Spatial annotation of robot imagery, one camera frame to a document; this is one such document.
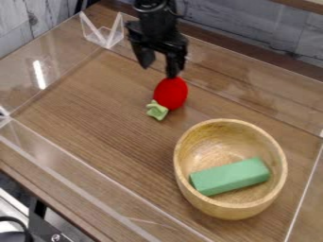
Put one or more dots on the green rectangular block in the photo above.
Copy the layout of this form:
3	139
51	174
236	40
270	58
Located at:
228	177

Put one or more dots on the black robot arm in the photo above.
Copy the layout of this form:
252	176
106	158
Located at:
156	6

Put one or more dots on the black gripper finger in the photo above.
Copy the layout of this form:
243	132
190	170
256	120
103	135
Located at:
144	55
175	63

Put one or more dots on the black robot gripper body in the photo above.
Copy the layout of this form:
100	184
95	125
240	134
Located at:
154	34

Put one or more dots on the clear acrylic tray walls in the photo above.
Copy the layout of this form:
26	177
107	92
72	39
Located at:
82	147

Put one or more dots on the red plush fruit green stem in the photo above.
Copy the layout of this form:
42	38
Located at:
168	97

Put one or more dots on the black table leg frame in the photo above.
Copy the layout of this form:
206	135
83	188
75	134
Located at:
48	225

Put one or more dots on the round wooden bowl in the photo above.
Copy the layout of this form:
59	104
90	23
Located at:
222	141

